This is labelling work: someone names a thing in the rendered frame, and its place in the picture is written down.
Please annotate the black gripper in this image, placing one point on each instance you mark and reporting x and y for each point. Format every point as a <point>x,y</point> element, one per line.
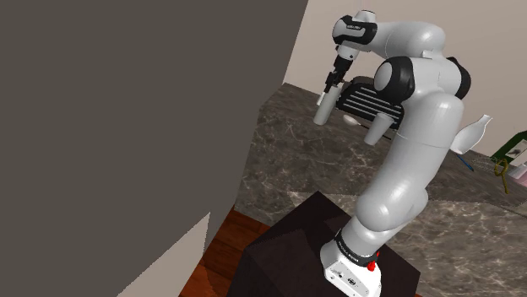
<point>336,72</point>

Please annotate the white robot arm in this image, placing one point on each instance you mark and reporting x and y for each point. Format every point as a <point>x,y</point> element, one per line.
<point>411,164</point>

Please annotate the black slatted rack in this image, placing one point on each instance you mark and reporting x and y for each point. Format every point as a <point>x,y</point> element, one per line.
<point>362,100</point>

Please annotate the white cylindrical cup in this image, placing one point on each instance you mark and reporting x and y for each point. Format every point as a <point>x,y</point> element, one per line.
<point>324,110</point>
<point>376,131</point>

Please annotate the white spoon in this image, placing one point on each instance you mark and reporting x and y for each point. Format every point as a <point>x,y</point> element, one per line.
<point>350,119</point>

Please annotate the white vase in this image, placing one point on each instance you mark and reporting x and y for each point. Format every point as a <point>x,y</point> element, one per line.
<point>467,138</point>

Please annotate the blue pen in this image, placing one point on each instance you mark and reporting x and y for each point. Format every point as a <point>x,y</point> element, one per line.
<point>465,162</point>

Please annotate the green box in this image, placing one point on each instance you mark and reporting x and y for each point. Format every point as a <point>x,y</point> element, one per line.
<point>510,149</point>

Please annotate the dark robot stand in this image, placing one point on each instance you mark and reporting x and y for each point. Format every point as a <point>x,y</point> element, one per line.
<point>284,255</point>

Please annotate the pink flat box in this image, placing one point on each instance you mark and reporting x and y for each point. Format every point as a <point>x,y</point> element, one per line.
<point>519,174</point>

